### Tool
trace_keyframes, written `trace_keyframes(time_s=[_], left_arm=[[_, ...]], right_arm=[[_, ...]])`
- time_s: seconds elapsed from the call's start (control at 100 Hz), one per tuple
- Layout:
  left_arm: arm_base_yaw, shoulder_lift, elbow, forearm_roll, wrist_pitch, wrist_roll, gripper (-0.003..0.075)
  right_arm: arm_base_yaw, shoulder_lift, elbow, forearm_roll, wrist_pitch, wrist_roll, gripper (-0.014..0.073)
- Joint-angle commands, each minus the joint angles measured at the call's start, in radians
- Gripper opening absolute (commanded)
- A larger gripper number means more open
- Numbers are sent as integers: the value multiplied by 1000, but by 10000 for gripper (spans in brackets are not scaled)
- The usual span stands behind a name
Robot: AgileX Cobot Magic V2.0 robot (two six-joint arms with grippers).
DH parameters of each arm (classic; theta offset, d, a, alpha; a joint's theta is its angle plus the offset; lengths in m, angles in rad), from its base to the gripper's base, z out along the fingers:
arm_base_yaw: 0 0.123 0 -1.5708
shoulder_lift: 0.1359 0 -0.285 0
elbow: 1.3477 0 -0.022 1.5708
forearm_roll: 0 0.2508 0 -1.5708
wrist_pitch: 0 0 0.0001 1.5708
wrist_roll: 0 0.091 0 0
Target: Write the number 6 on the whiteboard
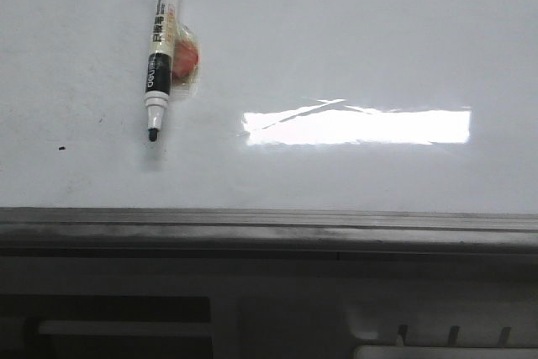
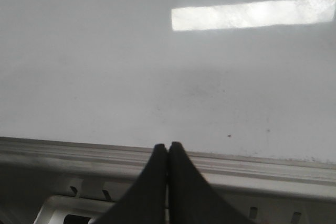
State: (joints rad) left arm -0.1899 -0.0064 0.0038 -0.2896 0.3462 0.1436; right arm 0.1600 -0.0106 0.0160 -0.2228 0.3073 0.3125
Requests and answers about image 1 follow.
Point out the white whiteboard with metal frame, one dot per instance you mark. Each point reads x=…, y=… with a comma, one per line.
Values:
x=351, y=125

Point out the grey base unit with slots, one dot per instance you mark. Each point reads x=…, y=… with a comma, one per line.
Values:
x=409, y=306

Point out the black white whiteboard marker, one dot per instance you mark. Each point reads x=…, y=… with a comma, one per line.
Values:
x=166, y=34

